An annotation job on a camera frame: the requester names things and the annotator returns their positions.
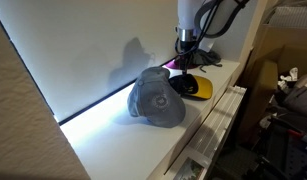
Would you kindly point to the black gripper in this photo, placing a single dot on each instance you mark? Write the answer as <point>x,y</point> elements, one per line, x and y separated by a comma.
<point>184,51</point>

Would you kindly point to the black cap with yellow brim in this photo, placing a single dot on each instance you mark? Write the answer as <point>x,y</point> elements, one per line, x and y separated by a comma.
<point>192,86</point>

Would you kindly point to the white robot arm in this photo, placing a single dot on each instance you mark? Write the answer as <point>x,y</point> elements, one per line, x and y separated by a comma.
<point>203,19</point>

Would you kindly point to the dark grey cap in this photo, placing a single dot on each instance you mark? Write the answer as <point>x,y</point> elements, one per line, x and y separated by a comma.
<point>202,58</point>

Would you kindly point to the maroon cap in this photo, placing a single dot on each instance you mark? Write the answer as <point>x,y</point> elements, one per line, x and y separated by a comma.
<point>174,64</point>

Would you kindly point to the grey cap with emblem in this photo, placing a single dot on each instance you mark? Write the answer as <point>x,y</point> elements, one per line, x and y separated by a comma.
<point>153,97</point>

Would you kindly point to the cardboard box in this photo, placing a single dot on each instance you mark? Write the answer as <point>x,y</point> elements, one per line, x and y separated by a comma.
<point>277,50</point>

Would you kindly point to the white radiator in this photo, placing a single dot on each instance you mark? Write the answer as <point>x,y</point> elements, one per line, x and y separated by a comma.
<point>195,160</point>

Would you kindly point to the white roller blind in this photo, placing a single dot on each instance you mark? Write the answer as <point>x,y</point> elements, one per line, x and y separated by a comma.
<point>79,51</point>

